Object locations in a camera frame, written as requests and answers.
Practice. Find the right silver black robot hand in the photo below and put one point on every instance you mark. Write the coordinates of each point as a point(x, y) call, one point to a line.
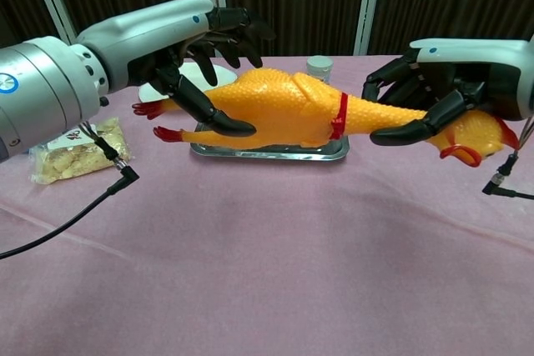
point(480, 64)

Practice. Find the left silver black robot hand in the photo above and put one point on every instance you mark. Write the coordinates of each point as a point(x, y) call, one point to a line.
point(142, 35)

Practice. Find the yellow rubber chicken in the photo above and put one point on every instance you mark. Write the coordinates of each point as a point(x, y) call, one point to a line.
point(283, 110)

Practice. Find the stainless steel tray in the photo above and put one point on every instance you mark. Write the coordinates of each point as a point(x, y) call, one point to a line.
point(271, 154)

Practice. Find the white paper plate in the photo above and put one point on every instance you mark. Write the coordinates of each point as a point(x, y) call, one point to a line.
point(223, 76)

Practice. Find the clear bag of snacks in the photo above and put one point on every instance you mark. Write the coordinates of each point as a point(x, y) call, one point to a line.
point(62, 164)

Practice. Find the small white jar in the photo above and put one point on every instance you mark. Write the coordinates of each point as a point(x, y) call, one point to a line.
point(319, 66)

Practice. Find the pink tablecloth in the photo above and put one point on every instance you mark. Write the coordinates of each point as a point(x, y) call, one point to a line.
point(250, 289)

